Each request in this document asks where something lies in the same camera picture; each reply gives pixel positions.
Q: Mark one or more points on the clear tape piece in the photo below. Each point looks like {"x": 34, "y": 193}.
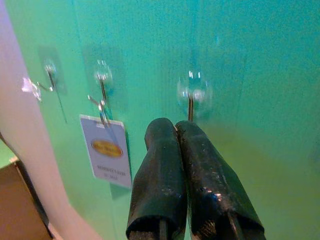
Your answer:
{"x": 30, "y": 86}

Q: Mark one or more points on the brown cardboard box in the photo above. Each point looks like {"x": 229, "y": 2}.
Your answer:
{"x": 17, "y": 200}

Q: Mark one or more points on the green table cloth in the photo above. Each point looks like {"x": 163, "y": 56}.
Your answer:
{"x": 6, "y": 155}

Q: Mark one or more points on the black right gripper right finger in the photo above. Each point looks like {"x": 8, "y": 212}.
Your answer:
{"x": 215, "y": 185}

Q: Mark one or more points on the green wall sheet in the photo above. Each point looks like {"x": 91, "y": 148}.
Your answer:
{"x": 225, "y": 50}

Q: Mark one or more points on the white card tag yellow logo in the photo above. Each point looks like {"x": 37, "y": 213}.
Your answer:
{"x": 107, "y": 162}

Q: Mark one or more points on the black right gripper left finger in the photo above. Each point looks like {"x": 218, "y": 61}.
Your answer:
{"x": 157, "y": 180}

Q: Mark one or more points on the clear adhesive wall hook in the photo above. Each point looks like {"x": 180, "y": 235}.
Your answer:
{"x": 102, "y": 85}
{"x": 51, "y": 75}
{"x": 190, "y": 105}

